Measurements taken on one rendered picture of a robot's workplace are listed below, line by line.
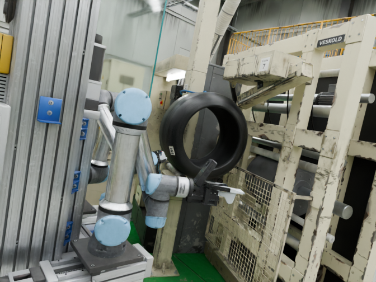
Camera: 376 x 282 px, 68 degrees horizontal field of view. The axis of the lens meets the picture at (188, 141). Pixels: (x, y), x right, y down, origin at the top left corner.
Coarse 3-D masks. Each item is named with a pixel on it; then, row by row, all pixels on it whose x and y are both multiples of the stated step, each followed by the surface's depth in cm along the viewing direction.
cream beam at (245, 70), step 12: (240, 60) 198; (252, 60) 182; (276, 60) 164; (288, 60) 167; (300, 60) 170; (228, 72) 211; (240, 72) 195; (252, 72) 179; (264, 72) 168; (276, 72) 165; (288, 72) 168; (252, 84) 218
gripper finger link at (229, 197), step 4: (220, 188) 102; (232, 188) 101; (220, 192) 102; (224, 192) 102; (228, 192) 101; (232, 192) 100; (236, 192) 100; (240, 192) 101; (244, 192) 101; (224, 196) 102; (228, 196) 101; (232, 196) 101; (228, 200) 101; (232, 200) 101
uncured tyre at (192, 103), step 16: (192, 96) 178; (208, 96) 177; (224, 96) 183; (176, 112) 174; (192, 112) 173; (224, 112) 210; (240, 112) 186; (160, 128) 190; (176, 128) 172; (224, 128) 214; (240, 128) 186; (160, 144) 194; (176, 144) 173; (224, 144) 216; (240, 144) 188; (176, 160) 177; (192, 160) 210; (224, 160) 208; (192, 176) 184; (208, 176) 185
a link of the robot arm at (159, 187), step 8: (152, 176) 97; (160, 176) 98; (168, 176) 100; (176, 176) 102; (152, 184) 96; (160, 184) 97; (168, 184) 98; (176, 184) 98; (152, 192) 97; (160, 192) 97; (168, 192) 98; (176, 192) 99
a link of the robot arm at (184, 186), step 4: (180, 180) 100; (184, 180) 100; (188, 180) 101; (180, 184) 99; (184, 184) 99; (188, 184) 100; (180, 188) 99; (184, 188) 99; (188, 188) 100; (180, 192) 99; (184, 192) 99; (188, 192) 100; (176, 196) 101; (180, 196) 101; (184, 196) 101
